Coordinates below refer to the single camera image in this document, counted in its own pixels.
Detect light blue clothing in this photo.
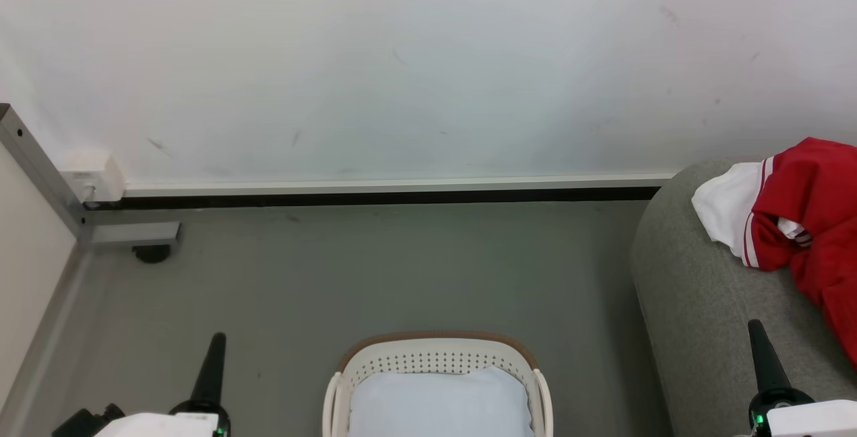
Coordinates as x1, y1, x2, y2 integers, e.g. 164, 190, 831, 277
347, 366, 535, 437

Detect red and white sports garment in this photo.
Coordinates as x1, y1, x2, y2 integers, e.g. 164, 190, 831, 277
691, 137, 857, 365

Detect black castor wheel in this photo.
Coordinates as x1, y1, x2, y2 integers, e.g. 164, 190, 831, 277
133, 244, 172, 264

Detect white wall socket box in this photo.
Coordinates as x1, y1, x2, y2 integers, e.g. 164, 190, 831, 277
60, 149, 127, 204

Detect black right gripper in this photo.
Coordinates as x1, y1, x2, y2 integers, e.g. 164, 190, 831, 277
747, 319, 815, 437

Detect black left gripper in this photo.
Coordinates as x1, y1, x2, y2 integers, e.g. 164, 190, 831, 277
169, 332, 232, 437

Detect white wall baseboard strip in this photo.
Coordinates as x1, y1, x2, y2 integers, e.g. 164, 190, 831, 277
123, 172, 677, 211

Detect white plastic laundry basket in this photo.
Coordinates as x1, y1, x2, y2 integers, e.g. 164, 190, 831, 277
322, 331, 554, 437

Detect grey fabric sofa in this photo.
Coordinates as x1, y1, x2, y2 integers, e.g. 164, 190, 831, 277
630, 158, 857, 437

